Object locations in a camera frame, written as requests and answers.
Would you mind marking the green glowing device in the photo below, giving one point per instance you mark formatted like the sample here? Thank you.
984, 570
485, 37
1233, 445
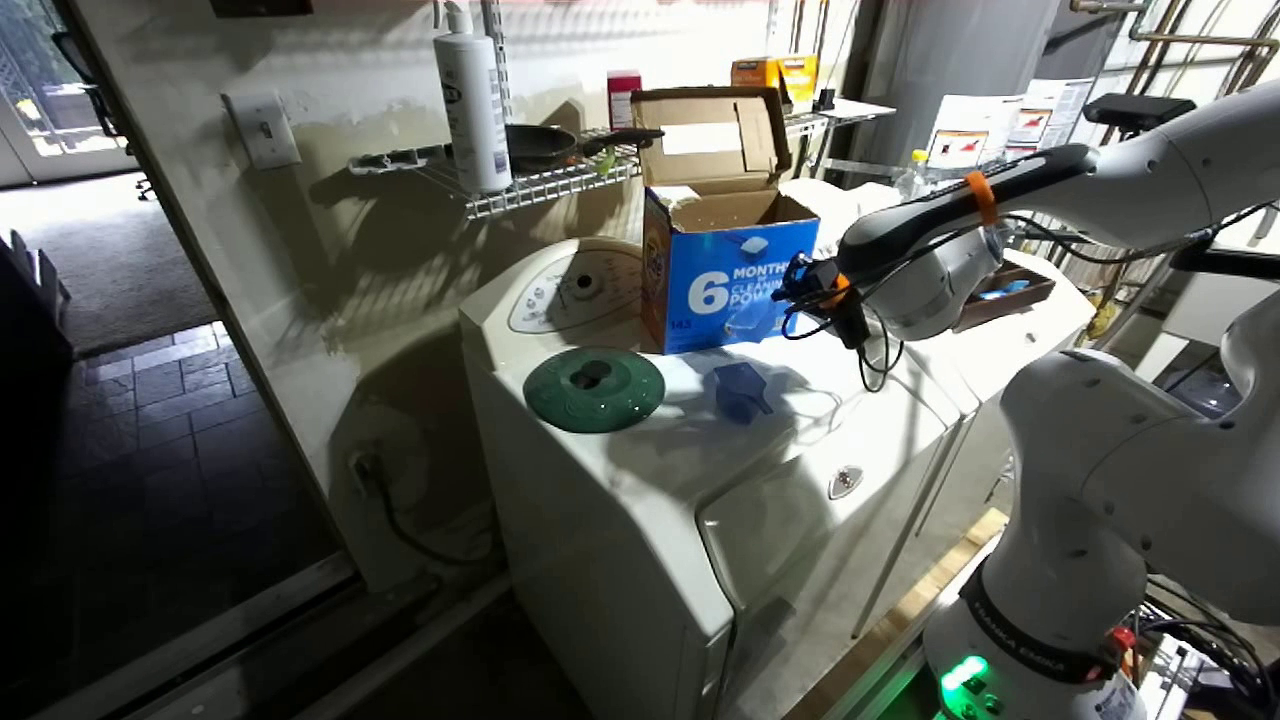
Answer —
968, 686

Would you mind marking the yellow box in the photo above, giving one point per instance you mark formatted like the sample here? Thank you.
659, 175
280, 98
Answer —
782, 79

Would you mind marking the white dryer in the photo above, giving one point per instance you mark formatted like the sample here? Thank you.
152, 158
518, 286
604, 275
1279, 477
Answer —
1033, 360

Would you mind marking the white plastic bottle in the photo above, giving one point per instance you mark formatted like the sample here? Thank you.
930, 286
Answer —
472, 104

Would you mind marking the green round disc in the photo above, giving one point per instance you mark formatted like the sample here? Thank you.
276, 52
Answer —
595, 391

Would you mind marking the dark blue translucent scoop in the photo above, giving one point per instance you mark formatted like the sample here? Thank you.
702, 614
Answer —
738, 392

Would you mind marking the white wall outlet plate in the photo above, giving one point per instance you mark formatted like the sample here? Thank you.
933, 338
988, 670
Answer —
265, 128

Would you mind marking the black camera on stand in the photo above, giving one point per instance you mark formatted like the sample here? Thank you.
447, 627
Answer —
1140, 114

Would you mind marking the white washing machine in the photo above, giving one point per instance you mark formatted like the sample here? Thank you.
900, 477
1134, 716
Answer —
641, 534

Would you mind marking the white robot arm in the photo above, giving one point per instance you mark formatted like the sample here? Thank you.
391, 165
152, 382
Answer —
1144, 175

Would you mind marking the wooden floor board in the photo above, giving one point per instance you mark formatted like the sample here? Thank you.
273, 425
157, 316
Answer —
880, 633

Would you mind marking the clear plastic bottle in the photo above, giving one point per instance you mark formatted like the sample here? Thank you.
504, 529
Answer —
914, 175

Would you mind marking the white background table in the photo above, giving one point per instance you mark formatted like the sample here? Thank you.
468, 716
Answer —
846, 114

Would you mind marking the pink container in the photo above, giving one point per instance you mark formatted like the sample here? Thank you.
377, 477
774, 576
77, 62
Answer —
621, 100

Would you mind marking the blue cardboard detergent box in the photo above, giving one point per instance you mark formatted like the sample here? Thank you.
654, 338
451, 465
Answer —
720, 286

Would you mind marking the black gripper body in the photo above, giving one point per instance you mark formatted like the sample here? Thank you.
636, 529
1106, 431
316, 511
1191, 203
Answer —
848, 301

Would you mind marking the white paper sign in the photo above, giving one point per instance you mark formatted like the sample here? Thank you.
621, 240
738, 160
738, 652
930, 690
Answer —
968, 134
1052, 114

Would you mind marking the black frying pan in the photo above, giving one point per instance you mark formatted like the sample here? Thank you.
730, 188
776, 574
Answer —
543, 144

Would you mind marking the brown wooden tray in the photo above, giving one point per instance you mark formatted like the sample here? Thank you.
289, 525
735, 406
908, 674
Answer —
1025, 301

